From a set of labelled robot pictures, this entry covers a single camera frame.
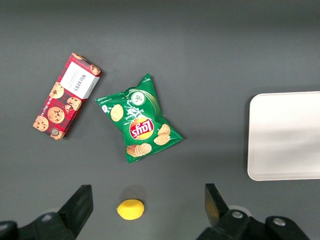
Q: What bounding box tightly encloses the red tartan cookie box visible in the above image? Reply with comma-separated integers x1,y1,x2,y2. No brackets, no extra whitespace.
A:
32,52,104,141

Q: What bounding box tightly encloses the white rectangular tray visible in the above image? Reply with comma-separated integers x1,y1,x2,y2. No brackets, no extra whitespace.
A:
247,91,320,182

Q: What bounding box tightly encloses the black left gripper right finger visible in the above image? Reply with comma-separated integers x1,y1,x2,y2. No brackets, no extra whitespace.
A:
196,183,311,240

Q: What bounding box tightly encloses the yellow lemon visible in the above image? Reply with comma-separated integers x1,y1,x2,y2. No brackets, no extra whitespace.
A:
116,198,145,221

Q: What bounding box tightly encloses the green chips bag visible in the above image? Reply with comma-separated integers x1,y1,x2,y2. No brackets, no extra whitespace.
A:
94,72,184,164

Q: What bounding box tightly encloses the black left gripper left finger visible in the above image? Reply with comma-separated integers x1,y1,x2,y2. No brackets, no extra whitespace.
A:
0,184,94,240

